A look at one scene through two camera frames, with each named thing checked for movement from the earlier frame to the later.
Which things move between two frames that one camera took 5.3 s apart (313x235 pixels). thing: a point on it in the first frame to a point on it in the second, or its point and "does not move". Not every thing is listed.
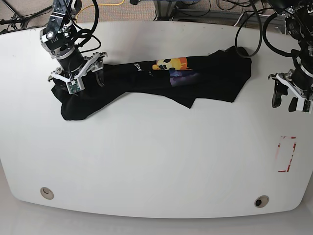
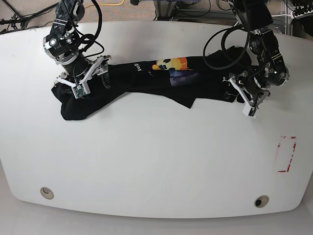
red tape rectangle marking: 295,145 does not move
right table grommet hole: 261,201 does not move
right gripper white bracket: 280,89 to 231,94
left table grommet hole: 47,193 does not move
